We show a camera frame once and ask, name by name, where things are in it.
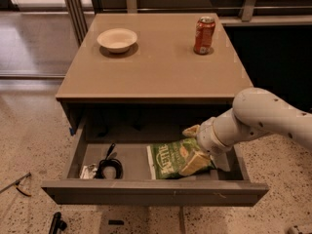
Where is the grey drawer cabinet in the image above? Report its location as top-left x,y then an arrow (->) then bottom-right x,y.
57,14 -> 252,128

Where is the green jalapeno chip bag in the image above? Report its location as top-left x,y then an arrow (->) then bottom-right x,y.
147,137 -> 215,179

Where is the orange soda can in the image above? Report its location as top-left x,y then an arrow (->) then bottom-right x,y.
193,17 -> 215,55

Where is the white paper bowl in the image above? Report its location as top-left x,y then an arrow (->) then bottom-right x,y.
97,28 -> 137,54

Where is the metal railing frame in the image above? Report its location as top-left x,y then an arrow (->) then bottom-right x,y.
64,0 -> 312,42

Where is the black coiled cable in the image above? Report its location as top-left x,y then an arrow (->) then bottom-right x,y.
95,142 -> 124,180

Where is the open grey top drawer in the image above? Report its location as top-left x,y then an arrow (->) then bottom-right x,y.
42,113 -> 268,207

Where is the crumpled silver wrapper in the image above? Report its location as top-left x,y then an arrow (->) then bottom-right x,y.
80,164 -> 98,179

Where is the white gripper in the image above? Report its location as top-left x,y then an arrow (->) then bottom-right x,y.
178,116 -> 235,176

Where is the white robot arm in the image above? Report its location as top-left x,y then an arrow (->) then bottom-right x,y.
182,88 -> 312,172

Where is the black object on floor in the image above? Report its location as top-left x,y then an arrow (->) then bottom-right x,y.
49,212 -> 67,234

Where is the metal tool on floor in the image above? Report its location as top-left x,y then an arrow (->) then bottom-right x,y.
0,173 -> 31,197

